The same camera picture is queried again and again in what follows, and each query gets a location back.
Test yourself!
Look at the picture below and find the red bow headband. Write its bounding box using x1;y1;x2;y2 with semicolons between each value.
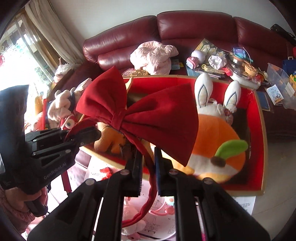
67;67;198;227

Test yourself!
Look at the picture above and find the operator hand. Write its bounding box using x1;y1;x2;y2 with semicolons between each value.
4;187;42;212

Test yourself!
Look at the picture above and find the clear plastic storage bin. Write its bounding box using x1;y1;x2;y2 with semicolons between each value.
266;63;295;110

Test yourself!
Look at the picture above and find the white plush bear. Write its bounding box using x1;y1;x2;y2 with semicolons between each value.
121;196;148;237

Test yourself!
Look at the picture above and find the pink jacket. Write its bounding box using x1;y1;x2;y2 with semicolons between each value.
130;41;179;75

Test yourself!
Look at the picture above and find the red plush toy pile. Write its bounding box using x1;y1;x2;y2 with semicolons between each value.
32;63;93;132

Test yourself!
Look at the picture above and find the white instruction sheet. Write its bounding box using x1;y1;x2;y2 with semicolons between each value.
87;157;257;240

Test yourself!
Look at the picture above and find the brown plush toy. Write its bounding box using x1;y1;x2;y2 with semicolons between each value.
94;122;126;155

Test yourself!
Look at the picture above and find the dark red leather sofa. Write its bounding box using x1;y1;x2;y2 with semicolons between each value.
52;10;296;140

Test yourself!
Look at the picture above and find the orange carrot plush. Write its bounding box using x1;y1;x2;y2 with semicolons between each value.
172;73;249;183

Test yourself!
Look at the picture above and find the beige curtain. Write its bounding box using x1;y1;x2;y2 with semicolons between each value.
25;1;84;64

